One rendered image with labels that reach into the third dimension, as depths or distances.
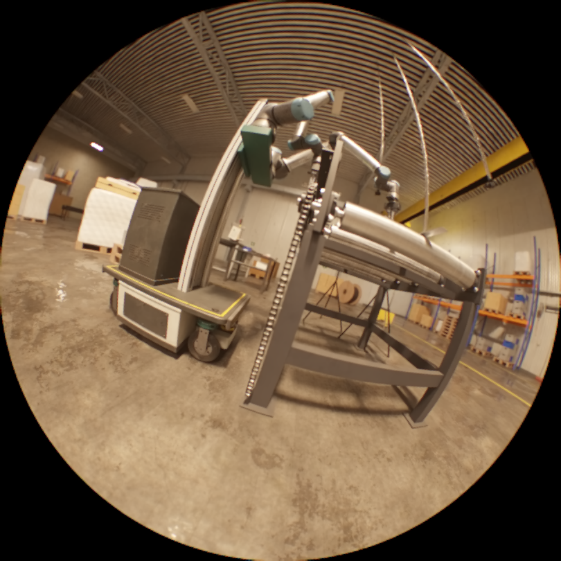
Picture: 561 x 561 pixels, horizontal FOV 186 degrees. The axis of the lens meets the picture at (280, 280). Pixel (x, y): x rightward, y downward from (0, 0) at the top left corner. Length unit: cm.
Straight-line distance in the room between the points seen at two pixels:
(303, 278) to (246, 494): 72
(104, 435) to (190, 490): 29
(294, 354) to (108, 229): 349
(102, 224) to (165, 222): 275
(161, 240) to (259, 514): 114
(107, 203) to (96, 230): 49
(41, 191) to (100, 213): 478
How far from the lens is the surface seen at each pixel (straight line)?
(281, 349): 63
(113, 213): 361
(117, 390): 81
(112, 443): 68
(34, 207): 800
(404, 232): 71
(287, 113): 106
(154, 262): 99
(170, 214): 97
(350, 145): 155
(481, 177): 809
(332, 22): 799
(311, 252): 58
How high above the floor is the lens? 59
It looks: 4 degrees down
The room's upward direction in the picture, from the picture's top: 17 degrees clockwise
